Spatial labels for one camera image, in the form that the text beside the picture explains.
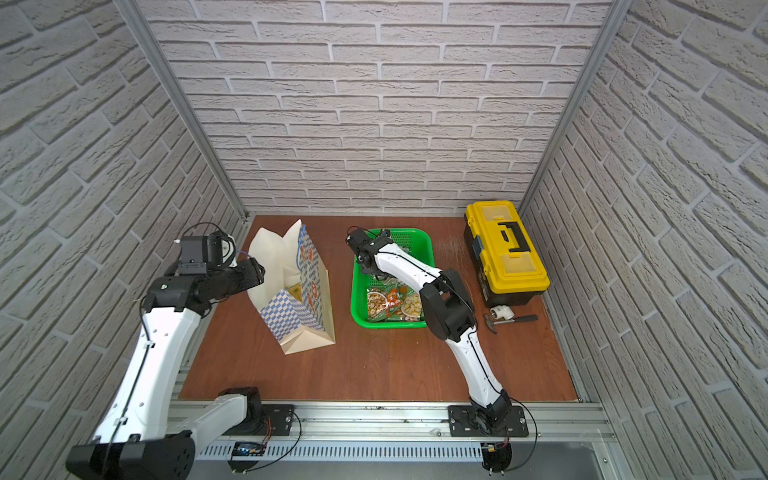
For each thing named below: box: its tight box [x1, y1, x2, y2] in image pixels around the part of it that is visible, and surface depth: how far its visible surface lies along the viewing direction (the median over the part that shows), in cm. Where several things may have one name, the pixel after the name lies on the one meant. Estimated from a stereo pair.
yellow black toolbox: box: [464, 200, 551, 307], surface depth 90 cm
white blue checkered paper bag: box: [247, 219, 336, 355], surface depth 81 cm
